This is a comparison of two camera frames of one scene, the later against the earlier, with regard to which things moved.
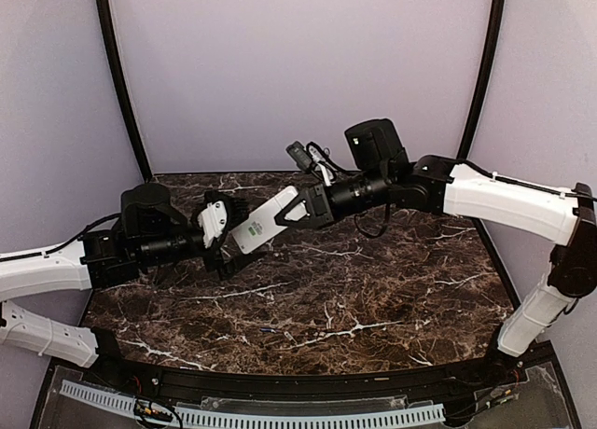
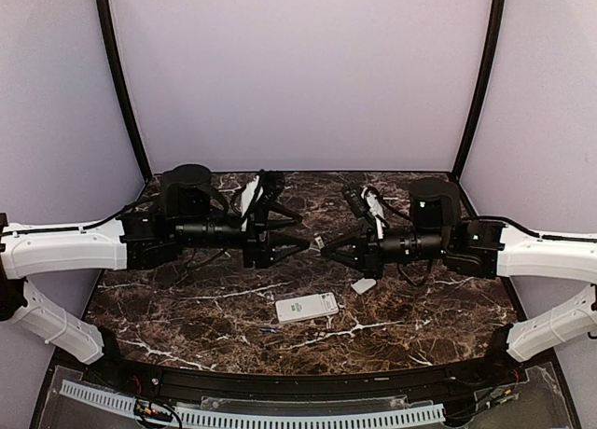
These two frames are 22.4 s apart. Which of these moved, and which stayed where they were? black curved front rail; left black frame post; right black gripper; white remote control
Moved: right black gripper; white remote control
Stayed: black curved front rail; left black frame post
